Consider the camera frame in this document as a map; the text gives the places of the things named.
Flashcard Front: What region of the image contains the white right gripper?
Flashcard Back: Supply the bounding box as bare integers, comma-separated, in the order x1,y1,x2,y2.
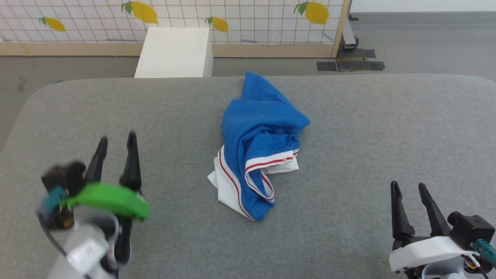
389,181,481,279

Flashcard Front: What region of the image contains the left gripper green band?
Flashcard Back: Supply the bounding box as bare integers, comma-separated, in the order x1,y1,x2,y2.
61,131,150,268

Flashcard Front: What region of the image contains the blue garment white red trim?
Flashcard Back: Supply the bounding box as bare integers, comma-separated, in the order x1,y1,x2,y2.
207,71,311,222

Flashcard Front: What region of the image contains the white box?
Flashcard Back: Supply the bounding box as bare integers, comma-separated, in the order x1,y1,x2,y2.
134,27,214,78

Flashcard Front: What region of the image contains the large black floor mat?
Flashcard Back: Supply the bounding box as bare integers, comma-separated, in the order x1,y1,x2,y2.
336,48,386,72

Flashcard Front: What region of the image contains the grey metal stand foot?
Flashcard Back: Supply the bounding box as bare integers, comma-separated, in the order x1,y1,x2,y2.
341,14,359,50

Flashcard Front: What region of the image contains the lemon print partition screen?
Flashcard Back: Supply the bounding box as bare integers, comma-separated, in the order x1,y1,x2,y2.
0,0,351,59

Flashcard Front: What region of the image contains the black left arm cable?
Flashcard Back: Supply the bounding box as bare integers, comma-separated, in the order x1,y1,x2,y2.
38,215,68,258

